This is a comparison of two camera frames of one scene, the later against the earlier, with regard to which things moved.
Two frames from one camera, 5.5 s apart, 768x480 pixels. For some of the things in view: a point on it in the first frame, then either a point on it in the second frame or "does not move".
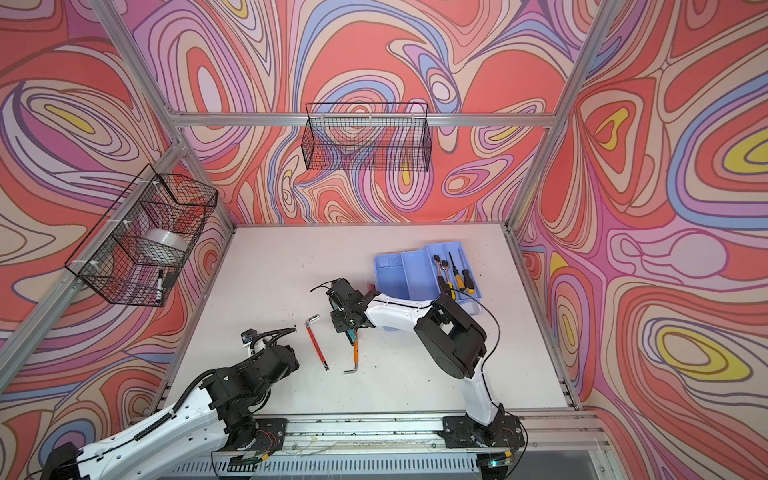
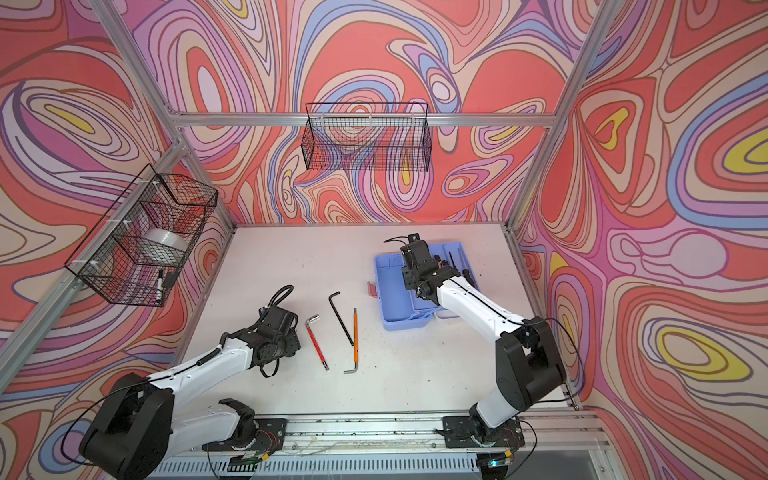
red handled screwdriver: x=314 y=341 does not move
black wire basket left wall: x=137 y=252 does not move
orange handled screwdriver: x=356 y=347 does not move
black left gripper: x=295 y=366 to x=293 y=341
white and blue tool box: x=429 y=273 does not move
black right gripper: x=340 y=325 to x=407 y=275
